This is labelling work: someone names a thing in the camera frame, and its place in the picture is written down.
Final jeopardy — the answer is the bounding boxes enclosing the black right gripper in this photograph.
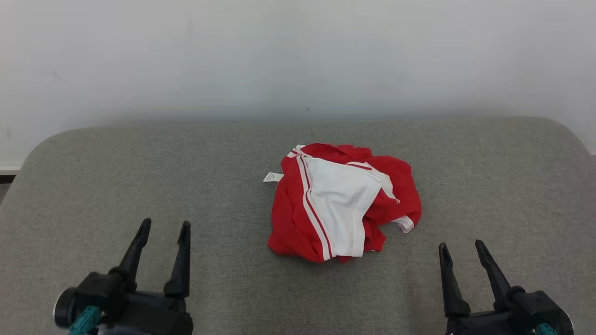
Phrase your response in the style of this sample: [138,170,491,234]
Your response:
[438,240,575,335]

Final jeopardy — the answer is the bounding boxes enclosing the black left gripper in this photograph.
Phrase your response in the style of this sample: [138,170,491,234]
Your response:
[54,218,194,335]

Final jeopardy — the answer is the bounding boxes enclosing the teal left gripper cable plug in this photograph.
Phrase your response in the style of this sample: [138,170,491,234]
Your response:
[69,305,102,335]

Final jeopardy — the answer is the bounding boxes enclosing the red basketball jersey white trim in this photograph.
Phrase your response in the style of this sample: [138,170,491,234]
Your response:
[263,143,388,264]

